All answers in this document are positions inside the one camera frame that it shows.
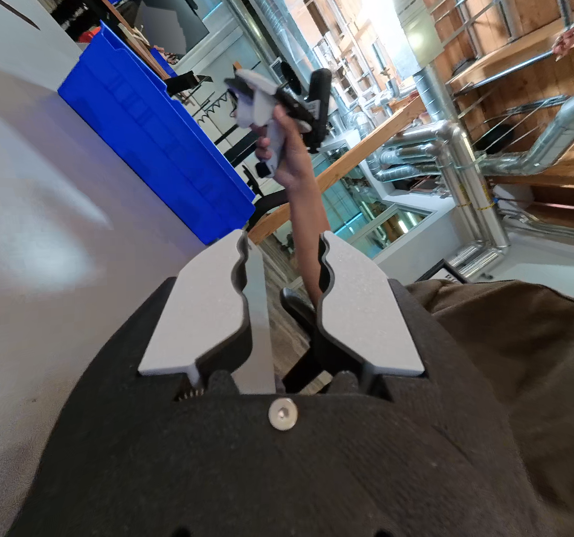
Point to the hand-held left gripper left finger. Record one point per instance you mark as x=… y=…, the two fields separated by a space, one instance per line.
x=197 y=317

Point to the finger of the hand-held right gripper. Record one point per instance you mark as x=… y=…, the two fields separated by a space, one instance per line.
x=253 y=83
x=251 y=110

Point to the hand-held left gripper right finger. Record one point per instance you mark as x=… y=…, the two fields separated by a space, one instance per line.
x=372 y=321

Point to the wood-edged background desk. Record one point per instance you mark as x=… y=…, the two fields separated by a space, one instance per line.
x=244 y=146
x=121 y=16

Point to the grey desk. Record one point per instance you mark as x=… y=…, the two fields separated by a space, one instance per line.
x=67 y=254

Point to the person's right hand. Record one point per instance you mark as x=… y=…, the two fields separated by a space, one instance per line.
x=296 y=160

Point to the black office chair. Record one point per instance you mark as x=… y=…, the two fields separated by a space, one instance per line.
x=184 y=81

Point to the black framed sign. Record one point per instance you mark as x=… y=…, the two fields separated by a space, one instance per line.
x=444 y=273

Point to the black monitor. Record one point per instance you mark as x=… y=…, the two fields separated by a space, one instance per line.
x=179 y=25

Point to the silver pipe cluster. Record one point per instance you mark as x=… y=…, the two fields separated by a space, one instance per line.
x=448 y=155

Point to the orange traffic cone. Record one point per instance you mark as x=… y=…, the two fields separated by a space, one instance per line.
x=93 y=35

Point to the wooden post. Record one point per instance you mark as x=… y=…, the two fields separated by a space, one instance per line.
x=358 y=151

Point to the silver ventilation duct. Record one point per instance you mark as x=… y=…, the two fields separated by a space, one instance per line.
x=269 y=16

